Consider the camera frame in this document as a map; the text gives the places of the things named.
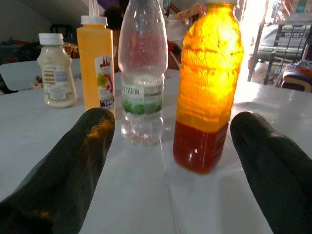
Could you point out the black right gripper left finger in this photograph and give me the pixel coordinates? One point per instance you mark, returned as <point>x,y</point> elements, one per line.
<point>61,182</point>

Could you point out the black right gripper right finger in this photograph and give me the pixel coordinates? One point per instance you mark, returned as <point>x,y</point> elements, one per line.
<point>275,182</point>

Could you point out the orange red sauce bottle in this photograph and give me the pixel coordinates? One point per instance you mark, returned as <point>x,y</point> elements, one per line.
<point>207,85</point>

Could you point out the cream mayonnaise bottle white cap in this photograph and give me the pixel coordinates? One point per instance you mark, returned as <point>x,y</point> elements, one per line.
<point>57,73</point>

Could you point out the silver car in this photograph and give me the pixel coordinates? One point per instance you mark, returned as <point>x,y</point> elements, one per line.
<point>273,41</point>

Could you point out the clear plastic water bottle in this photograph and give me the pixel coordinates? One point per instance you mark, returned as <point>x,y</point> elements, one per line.
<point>142,61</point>

